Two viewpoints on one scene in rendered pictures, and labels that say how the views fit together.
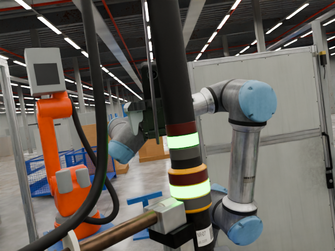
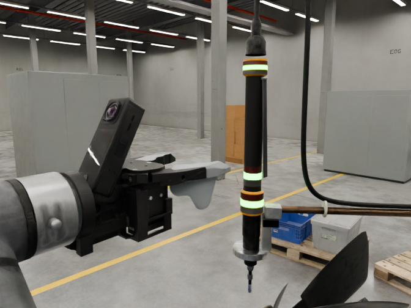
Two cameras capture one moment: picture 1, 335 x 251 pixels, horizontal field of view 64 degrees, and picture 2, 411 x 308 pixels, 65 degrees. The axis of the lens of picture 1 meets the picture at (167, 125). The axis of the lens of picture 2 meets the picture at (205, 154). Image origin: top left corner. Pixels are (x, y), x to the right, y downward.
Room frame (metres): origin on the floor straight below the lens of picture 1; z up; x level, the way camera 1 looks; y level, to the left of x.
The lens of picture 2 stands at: (0.76, 0.36, 1.75)
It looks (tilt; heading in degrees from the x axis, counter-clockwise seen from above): 10 degrees down; 227
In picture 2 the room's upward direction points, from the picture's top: straight up
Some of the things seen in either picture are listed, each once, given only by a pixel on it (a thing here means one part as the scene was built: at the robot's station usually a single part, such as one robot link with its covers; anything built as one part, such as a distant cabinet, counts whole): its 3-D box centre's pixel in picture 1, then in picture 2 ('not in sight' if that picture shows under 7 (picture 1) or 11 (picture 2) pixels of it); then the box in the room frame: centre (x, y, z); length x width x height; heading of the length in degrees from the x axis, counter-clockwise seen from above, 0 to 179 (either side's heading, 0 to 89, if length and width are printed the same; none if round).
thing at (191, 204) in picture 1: (191, 197); (251, 207); (0.29, -0.01, 1.54); 0.04 x 0.04 x 0.01
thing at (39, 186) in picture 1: (53, 173); not in sight; (6.90, 3.11, 0.49); 1.27 x 0.88 x 0.98; 2
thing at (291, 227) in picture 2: not in sight; (293, 223); (-2.55, -1.62, 0.25); 0.60 x 0.41 x 0.22; 9
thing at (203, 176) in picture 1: (188, 174); (252, 194); (0.29, -0.01, 1.57); 0.04 x 0.04 x 0.01
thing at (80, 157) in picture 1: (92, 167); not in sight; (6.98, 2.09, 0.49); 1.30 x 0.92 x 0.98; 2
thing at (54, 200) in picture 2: not in sight; (47, 212); (0.67, 0.03, 1.64); 0.08 x 0.05 x 0.08; 96
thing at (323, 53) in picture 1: (320, 65); not in sight; (2.21, -1.31, 1.82); 0.09 x 0.04 x 0.23; 96
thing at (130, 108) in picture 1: (133, 119); (203, 186); (0.48, 0.06, 1.64); 0.09 x 0.03 x 0.06; 161
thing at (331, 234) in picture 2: not in sight; (336, 230); (-2.63, -1.12, 0.31); 0.60 x 0.42 x 0.33; 8
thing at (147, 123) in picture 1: (156, 117); (117, 200); (0.59, 0.02, 1.63); 0.12 x 0.08 x 0.09; 6
